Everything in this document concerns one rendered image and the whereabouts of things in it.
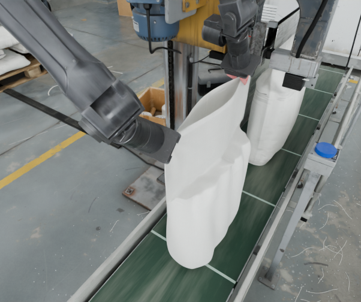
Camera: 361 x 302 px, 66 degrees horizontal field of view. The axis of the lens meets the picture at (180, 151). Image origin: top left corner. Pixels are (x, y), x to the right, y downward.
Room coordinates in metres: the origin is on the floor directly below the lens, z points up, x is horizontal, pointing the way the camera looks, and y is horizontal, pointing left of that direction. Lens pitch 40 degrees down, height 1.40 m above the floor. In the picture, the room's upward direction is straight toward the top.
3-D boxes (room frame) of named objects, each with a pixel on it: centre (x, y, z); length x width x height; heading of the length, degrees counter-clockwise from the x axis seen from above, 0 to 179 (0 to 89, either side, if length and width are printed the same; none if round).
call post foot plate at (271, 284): (0.65, -0.45, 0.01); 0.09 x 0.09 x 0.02; 56
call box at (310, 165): (0.65, -0.45, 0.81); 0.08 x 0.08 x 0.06; 56
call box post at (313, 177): (0.65, -0.45, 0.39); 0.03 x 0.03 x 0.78; 56
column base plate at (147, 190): (1.29, 0.07, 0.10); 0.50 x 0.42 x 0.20; 146
